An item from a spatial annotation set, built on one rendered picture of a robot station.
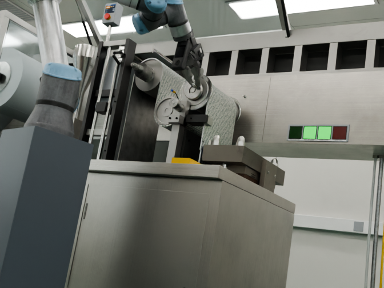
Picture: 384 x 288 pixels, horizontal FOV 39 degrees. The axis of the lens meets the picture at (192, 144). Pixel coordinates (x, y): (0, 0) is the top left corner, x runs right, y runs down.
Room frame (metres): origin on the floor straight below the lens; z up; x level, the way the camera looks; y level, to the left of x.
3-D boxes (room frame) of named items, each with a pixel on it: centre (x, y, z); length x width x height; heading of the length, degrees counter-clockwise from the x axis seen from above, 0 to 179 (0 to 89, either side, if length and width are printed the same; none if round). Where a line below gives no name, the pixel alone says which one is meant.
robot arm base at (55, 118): (1.59, 0.43, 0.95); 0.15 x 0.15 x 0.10
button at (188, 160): (1.72, 0.01, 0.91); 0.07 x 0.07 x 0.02; 57
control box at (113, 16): (2.33, 0.47, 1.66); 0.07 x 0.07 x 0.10; 60
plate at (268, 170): (2.01, -0.31, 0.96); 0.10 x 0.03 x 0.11; 147
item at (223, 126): (2.07, -0.10, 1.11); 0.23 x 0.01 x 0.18; 147
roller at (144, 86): (2.25, 0.16, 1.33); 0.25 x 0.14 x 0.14; 147
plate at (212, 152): (2.05, -0.22, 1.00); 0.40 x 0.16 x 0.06; 147
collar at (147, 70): (2.12, 0.24, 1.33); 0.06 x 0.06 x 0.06; 57
